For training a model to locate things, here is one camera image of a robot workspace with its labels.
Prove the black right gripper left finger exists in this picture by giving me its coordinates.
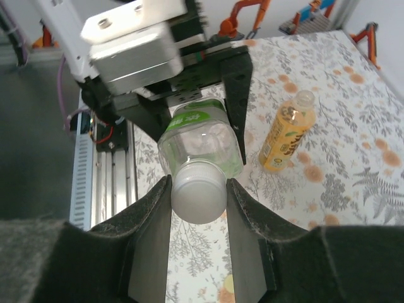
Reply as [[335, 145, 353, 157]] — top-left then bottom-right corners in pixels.
[[0, 175, 174, 303]]

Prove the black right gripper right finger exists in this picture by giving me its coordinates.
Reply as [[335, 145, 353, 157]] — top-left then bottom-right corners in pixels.
[[225, 177, 404, 303]]

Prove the yellow label tea bottle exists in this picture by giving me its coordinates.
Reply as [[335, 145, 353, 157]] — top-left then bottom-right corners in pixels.
[[258, 89, 317, 173]]

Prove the white ribbed bottle cap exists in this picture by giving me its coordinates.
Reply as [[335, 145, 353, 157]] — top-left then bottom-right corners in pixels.
[[170, 159, 229, 225]]

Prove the small left controller board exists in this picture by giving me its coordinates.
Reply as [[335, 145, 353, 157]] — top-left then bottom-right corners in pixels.
[[75, 110, 95, 143]]

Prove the floral patterned table cover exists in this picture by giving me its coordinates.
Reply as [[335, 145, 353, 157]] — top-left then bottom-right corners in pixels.
[[132, 30, 404, 303]]

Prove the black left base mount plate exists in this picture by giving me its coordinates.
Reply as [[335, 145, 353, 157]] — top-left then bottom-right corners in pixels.
[[93, 121, 129, 153]]

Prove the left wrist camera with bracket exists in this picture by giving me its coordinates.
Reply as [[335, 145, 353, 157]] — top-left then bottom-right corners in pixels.
[[80, 0, 187, 95]]

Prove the slotted grey cable duct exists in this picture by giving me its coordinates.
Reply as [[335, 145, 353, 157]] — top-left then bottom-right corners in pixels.
[[68, 126, 95, 231]]

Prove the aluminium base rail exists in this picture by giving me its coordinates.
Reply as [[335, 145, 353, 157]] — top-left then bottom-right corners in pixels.
[[90, 119, 139, 229]]

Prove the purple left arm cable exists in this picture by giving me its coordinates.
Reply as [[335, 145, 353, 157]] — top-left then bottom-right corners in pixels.
[[56, 55, 85, 136]]

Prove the aluminium frame post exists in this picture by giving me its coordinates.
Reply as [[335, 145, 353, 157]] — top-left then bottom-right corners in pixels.
[[328, 0, 353, 31]]

